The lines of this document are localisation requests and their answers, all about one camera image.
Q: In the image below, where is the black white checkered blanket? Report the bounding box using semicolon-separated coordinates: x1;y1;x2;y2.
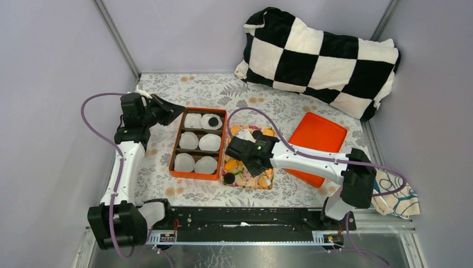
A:
234;7;401;121

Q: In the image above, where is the white blue patterned cloth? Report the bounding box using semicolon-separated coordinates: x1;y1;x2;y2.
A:
371;170;421;219

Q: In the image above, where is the orange jam cookie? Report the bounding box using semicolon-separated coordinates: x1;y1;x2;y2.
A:
224;160;238;171

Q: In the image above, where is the orange box lid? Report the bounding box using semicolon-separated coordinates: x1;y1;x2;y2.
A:
283;112;349;189

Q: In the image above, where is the floral cookie tray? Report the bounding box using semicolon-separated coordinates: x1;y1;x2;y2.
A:
219;125;278;190

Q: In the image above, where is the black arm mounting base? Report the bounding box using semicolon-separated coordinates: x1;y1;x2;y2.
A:
152;207;356;243

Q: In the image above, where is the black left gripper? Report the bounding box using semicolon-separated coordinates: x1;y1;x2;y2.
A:
141;94;186;128

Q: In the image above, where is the orange cookie box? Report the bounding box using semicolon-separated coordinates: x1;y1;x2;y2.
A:
169;107;227;181

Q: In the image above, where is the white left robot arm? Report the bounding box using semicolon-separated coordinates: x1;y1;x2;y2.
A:
83;92;186;256

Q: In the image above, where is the floral table mat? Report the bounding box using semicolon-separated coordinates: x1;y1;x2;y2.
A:
135;74;369;207

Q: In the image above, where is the black sandwich cookie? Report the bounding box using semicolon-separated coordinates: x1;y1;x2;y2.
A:
208;117;220;129
252;130;263;140
223;173;235;185

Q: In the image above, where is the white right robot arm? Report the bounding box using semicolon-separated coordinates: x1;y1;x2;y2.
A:
225;135;377;230

